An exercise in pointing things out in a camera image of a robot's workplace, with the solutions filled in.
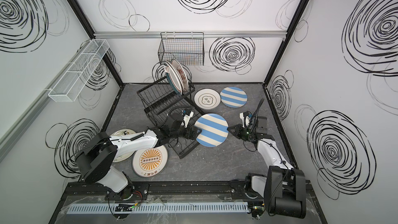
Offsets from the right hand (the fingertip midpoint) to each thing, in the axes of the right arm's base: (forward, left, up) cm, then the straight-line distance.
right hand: (229, 130), depth 83 cm
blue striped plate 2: (+3, +8, -3) cm, 9 cm away
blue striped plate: (+33, -8, -12) cm, 36 cm away
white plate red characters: (+23, +26, +20) cm, 40 cm away
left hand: (+1, +18, -2) cm, 18 cm away
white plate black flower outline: (+31, +12, -11) cm, 35 cm away
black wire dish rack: (+7, +31, +14) cm, 35 cm away
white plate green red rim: (+25, +31, +15) cm, 43 cm away
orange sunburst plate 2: (+22, +27, +20) cm, 40 cm away
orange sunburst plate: (-15, +43, -11) cm, 46 cm away
